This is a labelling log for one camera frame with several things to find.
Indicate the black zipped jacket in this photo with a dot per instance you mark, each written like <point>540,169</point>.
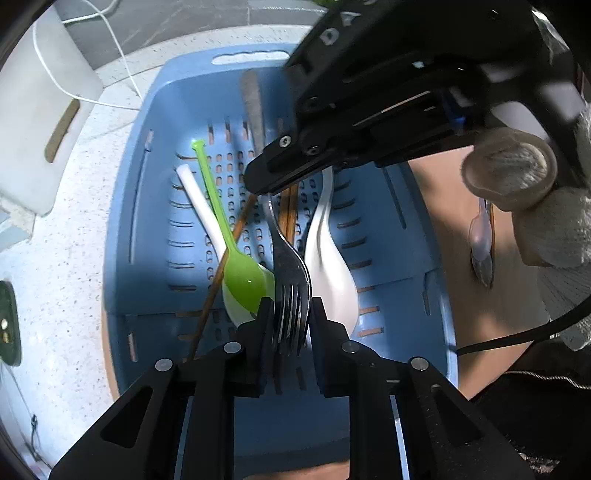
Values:
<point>545,415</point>

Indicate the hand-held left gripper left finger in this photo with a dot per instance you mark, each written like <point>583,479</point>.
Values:
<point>263,332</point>

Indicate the beige mat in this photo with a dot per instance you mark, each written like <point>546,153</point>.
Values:
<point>443,230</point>

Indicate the green plastic spoon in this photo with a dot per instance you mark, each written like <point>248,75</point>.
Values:
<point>240,277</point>

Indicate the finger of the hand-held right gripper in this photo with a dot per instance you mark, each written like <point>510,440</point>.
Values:
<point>295,161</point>

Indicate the person's right hand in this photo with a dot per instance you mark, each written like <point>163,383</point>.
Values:
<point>545,221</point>

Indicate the white cutting board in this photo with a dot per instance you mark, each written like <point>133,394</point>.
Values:
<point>41,92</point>

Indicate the steel fork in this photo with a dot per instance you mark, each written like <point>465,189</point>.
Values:
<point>288,267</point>

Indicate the red wooden chopstick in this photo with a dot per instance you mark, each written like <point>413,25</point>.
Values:
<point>207,310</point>

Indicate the dark green holder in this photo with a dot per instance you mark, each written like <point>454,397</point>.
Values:
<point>9,323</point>

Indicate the steel spoon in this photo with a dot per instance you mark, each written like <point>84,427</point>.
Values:
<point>484,272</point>

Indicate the clear plastic spoon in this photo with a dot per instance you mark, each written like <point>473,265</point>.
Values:
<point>479,230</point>

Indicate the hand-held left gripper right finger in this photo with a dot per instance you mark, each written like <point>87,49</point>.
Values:
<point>321,332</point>

